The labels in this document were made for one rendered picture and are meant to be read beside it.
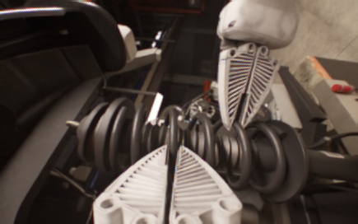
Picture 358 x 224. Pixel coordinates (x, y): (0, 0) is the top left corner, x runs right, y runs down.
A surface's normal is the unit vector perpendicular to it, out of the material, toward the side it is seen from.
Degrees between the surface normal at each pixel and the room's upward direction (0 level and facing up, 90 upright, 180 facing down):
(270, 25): 104
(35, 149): 90
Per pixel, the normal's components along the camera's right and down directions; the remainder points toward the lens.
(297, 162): -0.99, -0.16
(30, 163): 0.00, -0.55
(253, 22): 0.11, 0.37
